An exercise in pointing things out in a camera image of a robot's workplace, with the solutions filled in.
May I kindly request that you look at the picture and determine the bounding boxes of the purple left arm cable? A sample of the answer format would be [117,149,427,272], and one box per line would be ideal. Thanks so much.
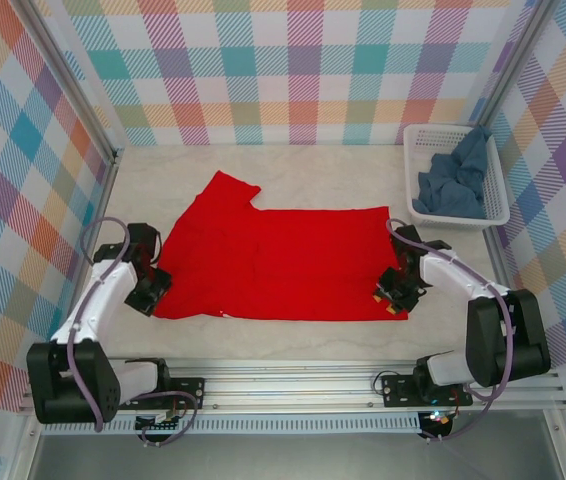
[65,216,199,448]

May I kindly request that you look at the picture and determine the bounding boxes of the grey metal panel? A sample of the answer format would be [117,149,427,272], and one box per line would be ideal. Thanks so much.
[27,433,564,480]

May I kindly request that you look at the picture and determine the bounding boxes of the white plastic basket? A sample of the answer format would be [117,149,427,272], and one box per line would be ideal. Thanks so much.
[402,123,512,227]

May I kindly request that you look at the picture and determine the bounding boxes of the aluminium frame post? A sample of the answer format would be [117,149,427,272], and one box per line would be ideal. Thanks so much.
[21,0,124,166]
[467,0,559,131]

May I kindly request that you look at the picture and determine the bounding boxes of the aluminium mounting rail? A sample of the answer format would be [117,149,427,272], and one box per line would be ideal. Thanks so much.
[17,357,566,414]

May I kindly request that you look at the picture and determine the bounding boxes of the blue t-shirt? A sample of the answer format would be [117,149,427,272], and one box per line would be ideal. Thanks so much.
[416,124,494,220]

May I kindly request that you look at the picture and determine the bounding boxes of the slotted grey cable duct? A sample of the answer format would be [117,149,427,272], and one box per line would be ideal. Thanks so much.
[42,418,422,435]

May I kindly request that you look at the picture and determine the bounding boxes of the red t-shirt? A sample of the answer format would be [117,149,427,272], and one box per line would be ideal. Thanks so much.
[152,169,410,324]

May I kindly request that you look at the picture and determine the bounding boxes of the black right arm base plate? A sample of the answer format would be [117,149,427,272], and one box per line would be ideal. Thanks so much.
[381,373,474,407]

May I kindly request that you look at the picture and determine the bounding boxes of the small controller board with wires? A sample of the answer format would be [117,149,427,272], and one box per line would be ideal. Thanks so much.
[420,409,458,439]
[135,413,185,434]

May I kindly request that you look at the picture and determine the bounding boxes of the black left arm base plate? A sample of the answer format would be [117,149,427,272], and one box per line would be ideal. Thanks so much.
[114,377,208,412]

